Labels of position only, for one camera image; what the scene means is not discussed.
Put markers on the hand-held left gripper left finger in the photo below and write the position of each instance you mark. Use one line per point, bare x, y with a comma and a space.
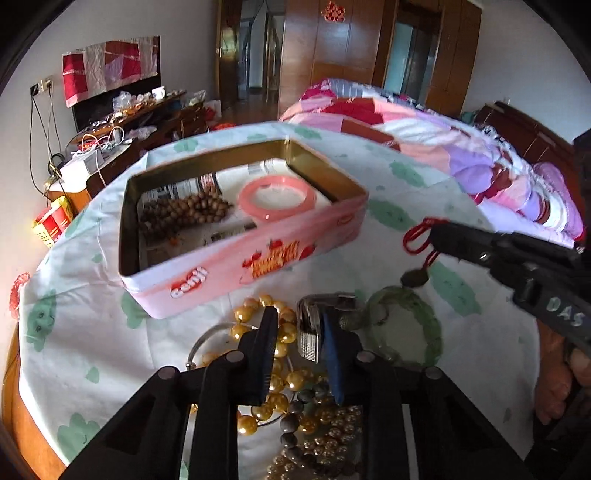
265, 360

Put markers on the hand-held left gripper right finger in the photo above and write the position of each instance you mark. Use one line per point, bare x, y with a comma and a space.
332, 360

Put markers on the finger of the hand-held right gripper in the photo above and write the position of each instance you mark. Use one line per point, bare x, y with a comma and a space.
466, 242

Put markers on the silver wristwatch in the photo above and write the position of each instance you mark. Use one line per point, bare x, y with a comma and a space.
308, 344

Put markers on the silver bangle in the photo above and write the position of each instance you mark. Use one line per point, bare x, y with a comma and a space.
196, 346

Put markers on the green jade bangle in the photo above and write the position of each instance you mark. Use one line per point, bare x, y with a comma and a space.
431, 323

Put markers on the pink tin box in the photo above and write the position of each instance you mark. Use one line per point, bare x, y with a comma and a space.
207, 277

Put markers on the person's right hand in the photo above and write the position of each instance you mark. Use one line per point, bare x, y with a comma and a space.
554, 369

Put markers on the wooden bed headboard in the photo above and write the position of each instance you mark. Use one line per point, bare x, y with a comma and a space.
521, 129

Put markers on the bed with patchwork quilt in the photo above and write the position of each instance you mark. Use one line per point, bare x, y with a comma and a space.
415, 120

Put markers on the pink bangle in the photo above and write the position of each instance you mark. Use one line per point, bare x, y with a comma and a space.
249, 203

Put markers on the white green cloud tablecloth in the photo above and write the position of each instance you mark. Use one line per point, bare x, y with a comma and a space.
92, 295

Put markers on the wooden wardrobe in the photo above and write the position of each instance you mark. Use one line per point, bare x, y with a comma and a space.
341, 46

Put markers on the yellow red carton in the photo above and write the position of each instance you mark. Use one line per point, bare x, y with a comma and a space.
53, 221

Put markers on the red plastic bag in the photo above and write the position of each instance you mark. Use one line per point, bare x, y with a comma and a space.
18, 290

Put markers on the cluttered wooden desk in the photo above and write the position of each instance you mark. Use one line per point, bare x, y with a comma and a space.
161, 124

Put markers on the red paper decoration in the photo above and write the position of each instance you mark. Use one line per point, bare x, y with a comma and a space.
333, 11

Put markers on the white box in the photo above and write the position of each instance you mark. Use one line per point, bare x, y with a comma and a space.
78, 168

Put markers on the white cup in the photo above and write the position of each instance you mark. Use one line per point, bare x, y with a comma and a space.
159, 93

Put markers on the wooden door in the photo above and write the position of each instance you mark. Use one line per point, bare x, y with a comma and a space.
227, 69

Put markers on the clear plastic bag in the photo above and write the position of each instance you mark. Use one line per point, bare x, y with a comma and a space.
122, 100

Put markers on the black television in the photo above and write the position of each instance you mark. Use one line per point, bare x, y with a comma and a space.
92, 113

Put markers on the red white patchwork cloth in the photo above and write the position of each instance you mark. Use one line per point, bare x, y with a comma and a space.
106, 64

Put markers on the wall power socket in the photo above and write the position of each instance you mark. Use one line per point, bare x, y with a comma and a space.
41, 86

